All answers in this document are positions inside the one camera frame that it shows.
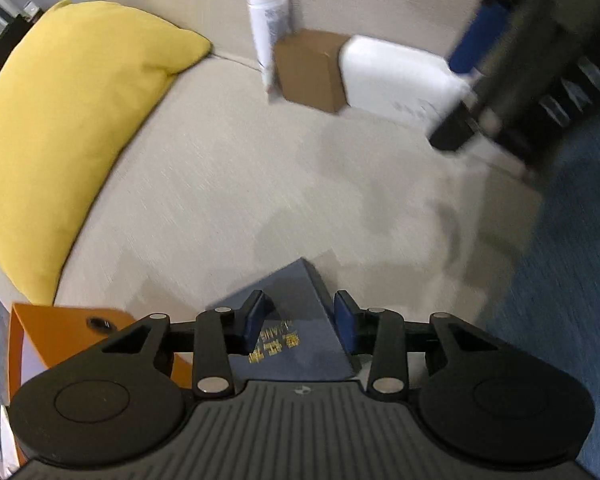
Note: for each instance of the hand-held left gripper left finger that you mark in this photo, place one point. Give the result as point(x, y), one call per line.
point(255, 322)

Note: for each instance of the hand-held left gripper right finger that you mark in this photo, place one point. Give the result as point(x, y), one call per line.
point(345, 325)

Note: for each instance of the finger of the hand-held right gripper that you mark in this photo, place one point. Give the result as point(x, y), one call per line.
point(480, 35)
point(452, 130)

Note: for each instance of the dark blue box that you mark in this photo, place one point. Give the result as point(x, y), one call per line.
point(300, 310)

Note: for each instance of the white paper box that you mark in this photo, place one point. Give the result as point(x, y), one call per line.
point(395, 75)

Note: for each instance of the brown cardboard box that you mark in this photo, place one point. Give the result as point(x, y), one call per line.
point(305, 75)

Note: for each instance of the orange storage box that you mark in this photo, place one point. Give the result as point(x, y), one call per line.
point(45, 330)

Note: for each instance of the white cream tube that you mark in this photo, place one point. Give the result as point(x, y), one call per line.
point(267, 20)

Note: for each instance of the beige sofa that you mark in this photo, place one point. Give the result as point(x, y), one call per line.
point(230, 185)

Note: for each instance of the yellow pillow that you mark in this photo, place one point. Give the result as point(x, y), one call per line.
point(70, 110)

